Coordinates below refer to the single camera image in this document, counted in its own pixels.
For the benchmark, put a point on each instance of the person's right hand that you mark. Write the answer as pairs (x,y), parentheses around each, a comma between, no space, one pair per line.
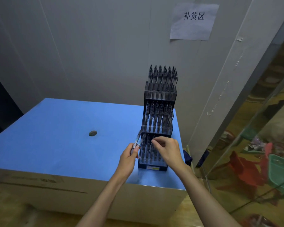
(172,151)

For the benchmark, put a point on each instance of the red plastic bucket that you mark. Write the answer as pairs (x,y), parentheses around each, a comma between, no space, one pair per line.
(258,222)

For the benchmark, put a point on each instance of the small round metal disc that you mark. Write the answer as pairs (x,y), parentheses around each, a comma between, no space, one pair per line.
(92,133)

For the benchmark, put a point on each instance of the red plastic stool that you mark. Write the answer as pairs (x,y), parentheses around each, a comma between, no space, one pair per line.
(246,170)

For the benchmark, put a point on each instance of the person's left hand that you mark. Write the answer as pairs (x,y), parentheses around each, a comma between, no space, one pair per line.
(126,163)

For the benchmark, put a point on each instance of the person's left forearm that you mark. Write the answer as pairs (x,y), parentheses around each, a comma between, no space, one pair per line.
(99,203)

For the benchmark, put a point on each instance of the person's right forearm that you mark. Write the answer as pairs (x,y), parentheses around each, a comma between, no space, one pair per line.
(210,200)

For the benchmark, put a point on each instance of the blue table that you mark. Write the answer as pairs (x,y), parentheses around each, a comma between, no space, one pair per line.
(49,151)

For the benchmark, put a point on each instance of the dark blue cloth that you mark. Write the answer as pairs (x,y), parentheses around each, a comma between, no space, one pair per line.
(188,158)

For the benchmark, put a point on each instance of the cluster of grey pens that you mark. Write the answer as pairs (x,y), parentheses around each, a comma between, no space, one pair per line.
(161,74)

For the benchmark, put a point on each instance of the grey retractable pen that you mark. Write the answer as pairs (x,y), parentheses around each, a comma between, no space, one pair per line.
(142,137)
(137,139)

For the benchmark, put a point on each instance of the white paper wall sign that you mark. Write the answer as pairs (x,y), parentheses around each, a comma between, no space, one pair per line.
(194,30)

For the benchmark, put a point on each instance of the black shelf unit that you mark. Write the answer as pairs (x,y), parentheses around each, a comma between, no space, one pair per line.
(1,108)

